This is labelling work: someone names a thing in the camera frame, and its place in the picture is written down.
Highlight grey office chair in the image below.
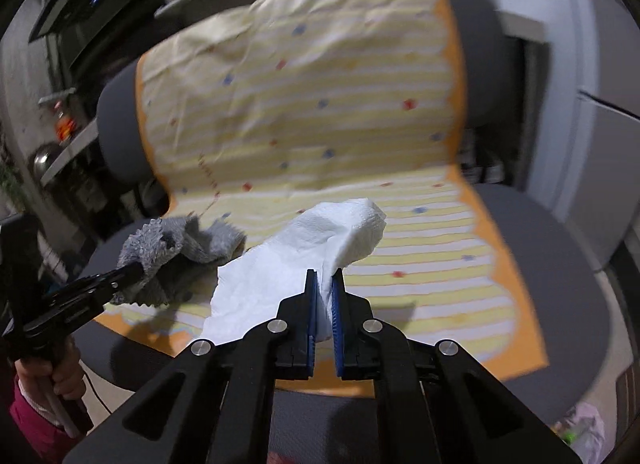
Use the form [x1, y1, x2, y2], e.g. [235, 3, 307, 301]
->
[80, 0, 615, 427]

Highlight white paper towel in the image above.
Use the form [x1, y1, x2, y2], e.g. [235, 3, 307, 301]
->
[200, 197, 388, 345]

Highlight lavender plastic bag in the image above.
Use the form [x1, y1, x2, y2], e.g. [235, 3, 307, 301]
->
[551, 400, 607, 451]

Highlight white side table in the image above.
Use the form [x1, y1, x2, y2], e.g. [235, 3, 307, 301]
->
[499, 9, 547, 43]

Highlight grey refrigerator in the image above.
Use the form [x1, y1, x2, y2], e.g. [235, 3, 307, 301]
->
[544, 0, 640, 272]

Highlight person's left hand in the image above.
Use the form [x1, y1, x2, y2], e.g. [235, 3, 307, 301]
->
[14, 331, 83, 401]

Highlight person's left forearm magenta sleeve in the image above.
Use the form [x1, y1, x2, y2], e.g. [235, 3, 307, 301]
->
[9, 378, 95, 464]

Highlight metal pot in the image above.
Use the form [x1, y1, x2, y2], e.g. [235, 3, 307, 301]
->
[29, 141, 62, 181]

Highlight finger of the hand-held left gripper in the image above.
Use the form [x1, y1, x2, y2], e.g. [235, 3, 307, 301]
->
[45, 263, 146, 306]
[22, 280, 143, 340]

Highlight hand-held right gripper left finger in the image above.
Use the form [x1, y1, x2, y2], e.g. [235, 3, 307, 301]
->
[62, 269, 319, 464]

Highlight yellow striped cloth orange border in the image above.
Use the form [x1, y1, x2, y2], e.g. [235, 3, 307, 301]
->
[94, 0, 549, 386]

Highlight grey fuzzy cloth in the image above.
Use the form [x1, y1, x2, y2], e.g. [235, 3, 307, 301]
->
[109, 216, 247, 306]

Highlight white basket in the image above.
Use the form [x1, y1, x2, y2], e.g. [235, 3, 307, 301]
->
[457, 128, 507, 186]

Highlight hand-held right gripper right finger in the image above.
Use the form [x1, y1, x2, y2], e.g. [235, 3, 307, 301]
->
[331, 268, 583, 464]

